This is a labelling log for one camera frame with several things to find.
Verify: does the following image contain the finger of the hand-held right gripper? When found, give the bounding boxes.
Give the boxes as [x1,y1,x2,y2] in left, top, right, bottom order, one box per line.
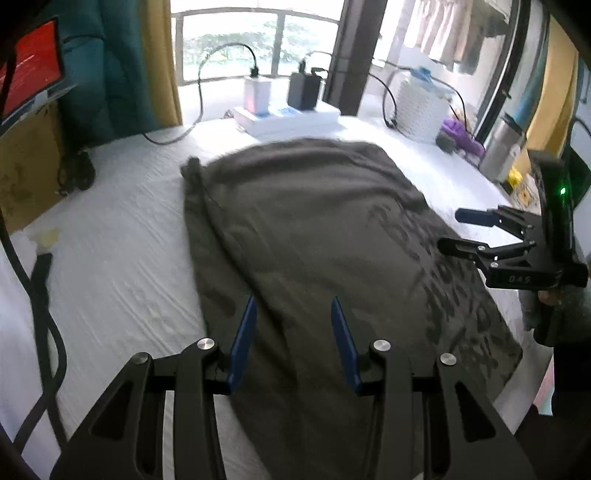
[455,206,543,234]
[437,237,541,273]

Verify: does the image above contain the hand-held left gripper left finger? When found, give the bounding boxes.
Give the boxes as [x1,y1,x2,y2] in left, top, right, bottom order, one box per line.
[50,294,258,480]

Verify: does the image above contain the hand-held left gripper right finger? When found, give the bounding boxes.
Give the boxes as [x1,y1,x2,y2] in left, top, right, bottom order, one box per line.
[331,296,539,480]

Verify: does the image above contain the dark grey t-shirt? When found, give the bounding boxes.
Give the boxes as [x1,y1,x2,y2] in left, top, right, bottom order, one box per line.
[180,137,523,480]

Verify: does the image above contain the hanging clothes on balcony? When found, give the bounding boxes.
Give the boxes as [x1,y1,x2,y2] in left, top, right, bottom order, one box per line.
[406,0,467,63]

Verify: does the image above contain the cream printed mug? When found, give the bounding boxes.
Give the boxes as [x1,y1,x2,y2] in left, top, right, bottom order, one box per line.
[510,178,543,213]

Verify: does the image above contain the black monitor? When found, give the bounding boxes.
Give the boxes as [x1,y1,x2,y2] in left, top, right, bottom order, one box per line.
[566,117,591,204]

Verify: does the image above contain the steel thermos bottle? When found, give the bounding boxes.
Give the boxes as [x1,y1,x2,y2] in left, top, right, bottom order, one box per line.
[480,115,525,183]

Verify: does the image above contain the purple cloth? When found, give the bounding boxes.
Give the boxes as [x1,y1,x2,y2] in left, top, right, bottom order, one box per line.
[441,119,485,160]

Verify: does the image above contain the white plastic basket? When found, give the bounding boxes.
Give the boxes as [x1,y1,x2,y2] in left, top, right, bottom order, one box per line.
[396,78,451,144]

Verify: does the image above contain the wide yellow curtain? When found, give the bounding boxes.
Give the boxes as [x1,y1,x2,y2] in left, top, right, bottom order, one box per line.
[510,18,580,185]

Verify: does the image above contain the hanging grey green garment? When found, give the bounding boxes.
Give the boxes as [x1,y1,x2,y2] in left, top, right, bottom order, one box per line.
[462,0,506,75]

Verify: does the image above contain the person's dark clothing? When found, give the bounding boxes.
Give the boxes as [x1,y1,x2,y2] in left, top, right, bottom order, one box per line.
[515,342,591,480]

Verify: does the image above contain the white power strip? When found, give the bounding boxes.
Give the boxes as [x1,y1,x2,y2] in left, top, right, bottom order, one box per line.
[233,102,341,138]

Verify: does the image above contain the black charger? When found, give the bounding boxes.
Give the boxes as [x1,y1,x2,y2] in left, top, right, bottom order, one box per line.
[287,73,321,112]

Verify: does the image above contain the white charger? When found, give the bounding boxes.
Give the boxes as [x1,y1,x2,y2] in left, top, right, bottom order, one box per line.
[244,76,273,116]

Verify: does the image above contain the balcony railing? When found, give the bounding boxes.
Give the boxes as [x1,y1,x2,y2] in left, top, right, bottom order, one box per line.
[171,11,342,86]

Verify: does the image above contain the brown cardboard box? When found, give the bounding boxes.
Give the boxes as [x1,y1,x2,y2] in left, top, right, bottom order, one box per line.
[0,102,65,234]

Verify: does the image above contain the narrow yellow curtain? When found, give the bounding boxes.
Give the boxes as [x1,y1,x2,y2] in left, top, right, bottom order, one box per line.
[141,0,183,130]

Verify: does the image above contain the teal curtain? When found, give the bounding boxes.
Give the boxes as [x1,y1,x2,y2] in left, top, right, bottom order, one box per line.
[55,0,155,148]

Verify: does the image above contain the tablet with red screen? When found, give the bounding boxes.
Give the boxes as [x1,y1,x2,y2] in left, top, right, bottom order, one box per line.
[0,17,77,134]

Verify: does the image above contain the dark window frame post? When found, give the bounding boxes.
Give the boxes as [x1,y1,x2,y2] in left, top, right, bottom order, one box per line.
[323,0,402,116]

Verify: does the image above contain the black strap with beige tag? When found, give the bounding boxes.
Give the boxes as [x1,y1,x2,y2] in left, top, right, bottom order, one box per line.
[28,228,63,444]

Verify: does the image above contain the black cable bundle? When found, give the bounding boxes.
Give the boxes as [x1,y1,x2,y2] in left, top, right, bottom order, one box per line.
[58,150,95,197]

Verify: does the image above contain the black cable of white charger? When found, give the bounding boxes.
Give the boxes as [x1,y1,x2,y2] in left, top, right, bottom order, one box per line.
[141,44,259,145]

